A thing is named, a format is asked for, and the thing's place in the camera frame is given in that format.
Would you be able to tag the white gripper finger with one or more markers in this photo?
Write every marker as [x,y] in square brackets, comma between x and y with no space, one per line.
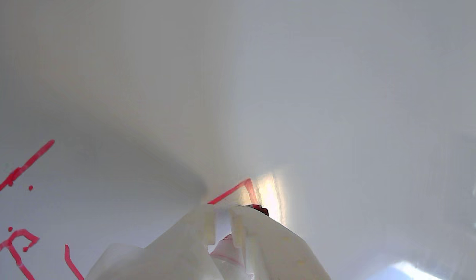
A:
[272,252]
[175,252]

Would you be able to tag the white red whiteboard marker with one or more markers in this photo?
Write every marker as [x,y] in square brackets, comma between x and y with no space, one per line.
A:
[228,256]

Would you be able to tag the large whiteboard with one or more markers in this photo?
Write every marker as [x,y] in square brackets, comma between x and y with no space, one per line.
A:
[261,77]

